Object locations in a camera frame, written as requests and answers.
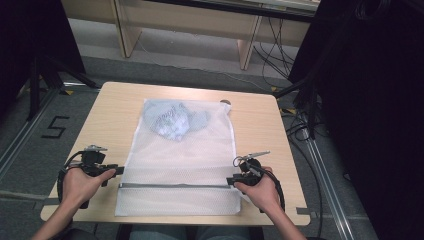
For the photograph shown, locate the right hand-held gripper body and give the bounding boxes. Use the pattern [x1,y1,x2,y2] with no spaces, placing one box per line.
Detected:
[233,150,272,188]

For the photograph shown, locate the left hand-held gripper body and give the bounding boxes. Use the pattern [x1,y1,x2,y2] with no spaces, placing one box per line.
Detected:
[68,144,118,178]

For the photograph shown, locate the white mesh laundry bag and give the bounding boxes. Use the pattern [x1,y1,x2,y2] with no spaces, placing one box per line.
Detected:
[114,98,243,217]

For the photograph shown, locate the person's right hand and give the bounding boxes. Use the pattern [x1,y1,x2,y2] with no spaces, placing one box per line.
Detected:
[234,166,283,214]

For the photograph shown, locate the person's left hand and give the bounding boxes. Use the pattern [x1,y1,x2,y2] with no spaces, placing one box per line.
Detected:
[61,166,117,210]

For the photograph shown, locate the person's right leg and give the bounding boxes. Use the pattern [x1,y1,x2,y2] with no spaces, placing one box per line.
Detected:
[195,225,252,240]

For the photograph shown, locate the person's leg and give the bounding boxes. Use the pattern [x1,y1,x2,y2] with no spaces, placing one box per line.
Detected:
[195,225,252,240]
[128,225,188,240]

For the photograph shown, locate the black tape floor mark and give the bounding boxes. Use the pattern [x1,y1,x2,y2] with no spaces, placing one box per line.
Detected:
[41,115,71,140]

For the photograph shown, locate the grey tape strip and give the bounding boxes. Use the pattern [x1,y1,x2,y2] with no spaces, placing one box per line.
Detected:
[33,197,63,210]
[295,206,318,220]

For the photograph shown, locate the light blue printed garment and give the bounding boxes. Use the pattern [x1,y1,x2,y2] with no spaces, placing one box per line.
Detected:
[143,99,212,142]

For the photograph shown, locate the person's left leg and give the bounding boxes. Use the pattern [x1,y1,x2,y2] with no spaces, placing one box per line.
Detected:
[128,225,188,240]

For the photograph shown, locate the black metal stand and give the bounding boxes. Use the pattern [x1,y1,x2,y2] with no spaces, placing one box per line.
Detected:
[274,76,322,140]

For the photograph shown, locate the black tripod stand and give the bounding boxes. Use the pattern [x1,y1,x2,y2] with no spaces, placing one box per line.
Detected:
[26,56,101,122]

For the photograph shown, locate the black curtain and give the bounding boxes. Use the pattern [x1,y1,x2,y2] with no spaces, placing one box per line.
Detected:
[0,0,87,118]
[288,0,424,240]

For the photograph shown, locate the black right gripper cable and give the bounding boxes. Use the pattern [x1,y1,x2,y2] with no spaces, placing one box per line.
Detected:
[248,163,287,213]

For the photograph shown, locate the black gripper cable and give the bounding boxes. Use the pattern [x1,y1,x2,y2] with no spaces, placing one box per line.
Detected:
[248,163,287,213]
[56,151,85,205]

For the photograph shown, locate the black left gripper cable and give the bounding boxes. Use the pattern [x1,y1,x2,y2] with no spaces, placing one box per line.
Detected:
[56,151,85,205]

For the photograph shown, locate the black floor cables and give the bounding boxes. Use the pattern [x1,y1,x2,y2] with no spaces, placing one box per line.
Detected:
[281,106,330,240]

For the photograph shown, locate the metal floor rail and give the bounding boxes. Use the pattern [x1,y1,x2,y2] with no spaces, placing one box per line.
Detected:
[301,128,356,240]
[0,88,60,182]

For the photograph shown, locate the hanging black cables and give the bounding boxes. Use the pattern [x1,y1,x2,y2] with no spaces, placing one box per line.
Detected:
[253,17,298,88]

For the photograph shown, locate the wooden desk frame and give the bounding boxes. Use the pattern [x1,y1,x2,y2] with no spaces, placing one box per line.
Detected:
[61,0,321,71]

